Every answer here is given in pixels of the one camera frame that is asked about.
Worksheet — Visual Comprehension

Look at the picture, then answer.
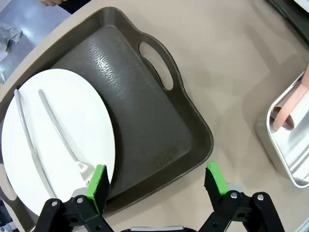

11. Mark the silver fork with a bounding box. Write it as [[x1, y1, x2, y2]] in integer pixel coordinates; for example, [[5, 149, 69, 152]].
[[38, 89, 96, 184]]

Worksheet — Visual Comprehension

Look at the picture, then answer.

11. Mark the person's right hand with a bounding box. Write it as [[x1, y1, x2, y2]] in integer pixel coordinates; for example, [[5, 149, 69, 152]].
[[39, 0, 64, 7]]

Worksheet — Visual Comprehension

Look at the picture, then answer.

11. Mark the crumpled grey paper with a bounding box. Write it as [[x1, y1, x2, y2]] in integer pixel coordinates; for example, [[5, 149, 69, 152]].
[[0, 21, 24, 53]]

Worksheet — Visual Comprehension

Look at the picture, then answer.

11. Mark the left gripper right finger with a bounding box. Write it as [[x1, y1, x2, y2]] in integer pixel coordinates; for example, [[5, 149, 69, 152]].
[[199, 161, 285, 232]]

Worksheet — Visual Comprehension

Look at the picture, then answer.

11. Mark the pink spoon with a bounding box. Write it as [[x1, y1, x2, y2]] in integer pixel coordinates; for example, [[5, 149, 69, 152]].
[[271, 64, 309, 131]]

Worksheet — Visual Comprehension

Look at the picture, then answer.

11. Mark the white round plate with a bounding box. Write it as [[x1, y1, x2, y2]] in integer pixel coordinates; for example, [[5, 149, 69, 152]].
[[1, 69, 116, 217]]

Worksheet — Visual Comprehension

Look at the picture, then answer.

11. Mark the rectangular metal container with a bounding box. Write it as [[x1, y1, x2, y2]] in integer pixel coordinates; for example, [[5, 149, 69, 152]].
[[255, 70, 309, 189]]

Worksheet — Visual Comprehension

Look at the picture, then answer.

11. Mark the silver table knife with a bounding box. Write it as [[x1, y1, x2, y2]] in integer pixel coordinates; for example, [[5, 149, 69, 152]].
[[14, 88, 58, 199]]

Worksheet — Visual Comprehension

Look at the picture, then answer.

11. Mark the dark grey serving tray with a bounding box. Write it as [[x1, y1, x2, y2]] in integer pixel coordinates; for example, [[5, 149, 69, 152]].
[[0, 6, 214, 232]]

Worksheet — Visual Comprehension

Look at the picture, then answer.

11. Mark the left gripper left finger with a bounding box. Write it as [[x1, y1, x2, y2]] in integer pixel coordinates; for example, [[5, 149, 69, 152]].
[[35, 164, 115, 232]]

